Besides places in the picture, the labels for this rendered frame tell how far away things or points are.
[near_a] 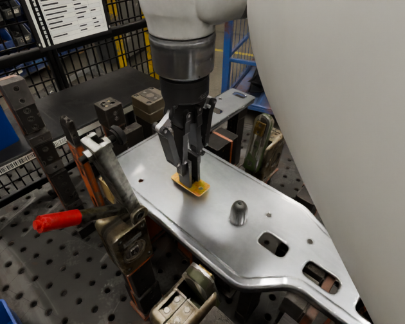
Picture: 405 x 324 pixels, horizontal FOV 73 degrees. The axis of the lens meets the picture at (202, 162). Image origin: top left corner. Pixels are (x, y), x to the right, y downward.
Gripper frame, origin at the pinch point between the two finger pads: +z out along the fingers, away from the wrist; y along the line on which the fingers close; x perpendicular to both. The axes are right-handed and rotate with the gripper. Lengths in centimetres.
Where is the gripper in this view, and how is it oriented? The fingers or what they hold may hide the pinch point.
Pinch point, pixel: (189, 168)
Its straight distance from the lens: 54.1
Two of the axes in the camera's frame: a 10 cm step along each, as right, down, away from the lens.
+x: -7.4, -4.6, 5.0
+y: 6.7, -5.1, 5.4
